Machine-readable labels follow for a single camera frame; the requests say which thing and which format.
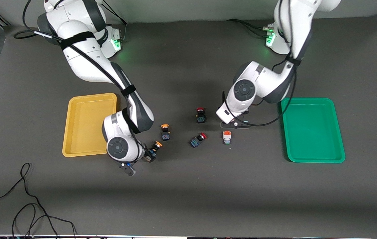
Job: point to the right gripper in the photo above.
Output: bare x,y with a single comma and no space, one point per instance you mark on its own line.
147,155

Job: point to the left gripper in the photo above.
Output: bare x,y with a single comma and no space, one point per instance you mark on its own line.
246,112

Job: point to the yellow push button switch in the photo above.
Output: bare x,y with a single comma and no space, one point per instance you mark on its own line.
165,132
155,149

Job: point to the white orange switch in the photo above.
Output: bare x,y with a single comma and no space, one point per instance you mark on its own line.
226,136

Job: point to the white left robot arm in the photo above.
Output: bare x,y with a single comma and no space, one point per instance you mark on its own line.
274,76

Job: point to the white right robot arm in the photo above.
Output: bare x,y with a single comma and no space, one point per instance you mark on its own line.
89,56

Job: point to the yellow plastic tray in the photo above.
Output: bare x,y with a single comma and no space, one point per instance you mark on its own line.
85,122

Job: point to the green plastic tray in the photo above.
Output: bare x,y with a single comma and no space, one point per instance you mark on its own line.
312,129

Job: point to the red push button switch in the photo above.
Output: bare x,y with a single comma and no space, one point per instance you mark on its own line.
201,115
197,140

